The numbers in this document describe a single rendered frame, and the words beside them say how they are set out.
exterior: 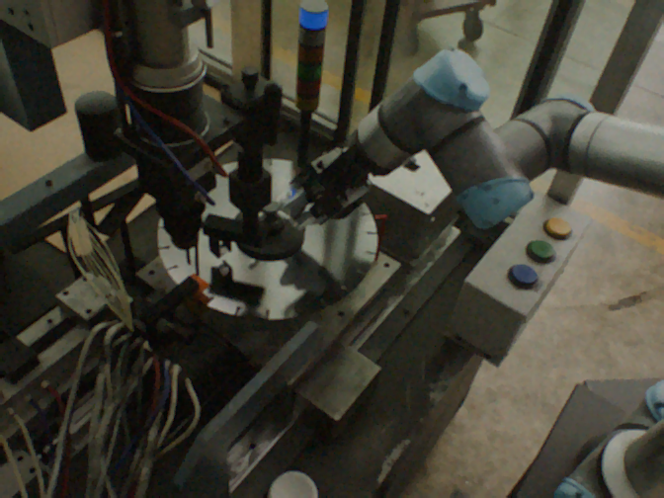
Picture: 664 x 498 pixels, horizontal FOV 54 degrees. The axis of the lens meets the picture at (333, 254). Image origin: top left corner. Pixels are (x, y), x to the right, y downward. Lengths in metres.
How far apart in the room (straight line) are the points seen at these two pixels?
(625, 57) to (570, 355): 1.29
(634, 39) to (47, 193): 0.85
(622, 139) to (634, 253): 1.87
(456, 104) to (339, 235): 0.35
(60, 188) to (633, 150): 0.71
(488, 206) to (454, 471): 1.25
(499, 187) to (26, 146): 1.06
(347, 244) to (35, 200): 0.44
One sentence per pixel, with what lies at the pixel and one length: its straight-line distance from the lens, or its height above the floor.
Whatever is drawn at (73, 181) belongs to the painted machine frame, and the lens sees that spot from 0.96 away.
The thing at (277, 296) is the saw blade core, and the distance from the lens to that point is 0.91.
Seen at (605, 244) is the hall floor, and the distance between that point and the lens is 2.60.
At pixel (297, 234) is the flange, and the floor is 0.96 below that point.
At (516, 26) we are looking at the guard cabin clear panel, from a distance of 1.16.
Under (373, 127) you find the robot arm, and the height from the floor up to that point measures 1.20.
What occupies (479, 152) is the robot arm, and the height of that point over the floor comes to 1.23.
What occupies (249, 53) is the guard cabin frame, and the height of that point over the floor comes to 0.87.
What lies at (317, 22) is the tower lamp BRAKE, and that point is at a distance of 1.10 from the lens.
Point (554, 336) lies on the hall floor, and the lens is 2.23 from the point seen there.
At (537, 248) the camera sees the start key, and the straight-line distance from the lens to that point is 1.12.
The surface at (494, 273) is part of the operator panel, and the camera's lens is 1.07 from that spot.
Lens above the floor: 1.67
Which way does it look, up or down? 48 degrees down
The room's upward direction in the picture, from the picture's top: 8 degrees clockwise
